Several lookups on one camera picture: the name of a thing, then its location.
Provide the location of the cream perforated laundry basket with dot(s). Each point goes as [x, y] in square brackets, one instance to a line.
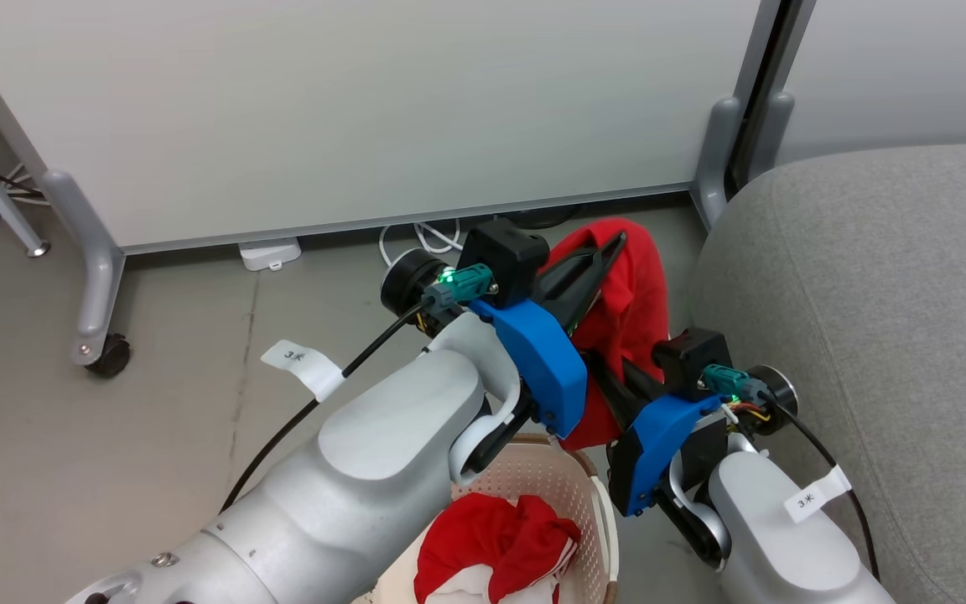
[550, 478]

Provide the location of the wide white partition panel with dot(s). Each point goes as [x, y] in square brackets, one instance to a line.
[366, 109]

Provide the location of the red garment with white stripes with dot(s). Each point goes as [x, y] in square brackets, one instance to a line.
[483, 528]

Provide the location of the teal right camera connector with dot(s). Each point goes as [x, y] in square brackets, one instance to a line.
[726, 382]

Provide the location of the plain red garment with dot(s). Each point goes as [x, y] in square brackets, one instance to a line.
[638, 294]

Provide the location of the narrow white partition panel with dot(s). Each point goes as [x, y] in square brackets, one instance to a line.
[911, 67]

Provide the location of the grey fabric sofa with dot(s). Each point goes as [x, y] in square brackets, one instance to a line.
[869, 319]

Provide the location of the teal camera connector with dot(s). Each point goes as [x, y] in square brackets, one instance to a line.
[726, 382]
[466, 283]

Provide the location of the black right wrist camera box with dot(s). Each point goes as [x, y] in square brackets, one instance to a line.
[693, 356]

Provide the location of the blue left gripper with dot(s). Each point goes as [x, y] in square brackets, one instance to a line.
[546, 361]

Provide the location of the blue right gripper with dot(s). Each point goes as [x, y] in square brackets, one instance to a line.
[655, 436]

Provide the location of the white power adapter box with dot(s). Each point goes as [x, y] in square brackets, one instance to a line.
[269, 253]

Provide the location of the teal left camera connector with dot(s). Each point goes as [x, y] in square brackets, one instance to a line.
[466, 283]

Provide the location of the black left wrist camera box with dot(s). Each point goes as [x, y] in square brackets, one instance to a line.
[504, 252]

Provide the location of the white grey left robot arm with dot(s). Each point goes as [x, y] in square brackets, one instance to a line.
[349, 478]

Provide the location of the grey partition foot with caster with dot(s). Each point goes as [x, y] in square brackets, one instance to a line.
[97, 268]

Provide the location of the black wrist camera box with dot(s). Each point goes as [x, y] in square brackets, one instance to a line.
[693, 356]
[504, 252]

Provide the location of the black caster wheel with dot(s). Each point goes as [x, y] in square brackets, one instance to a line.
[112, 356]

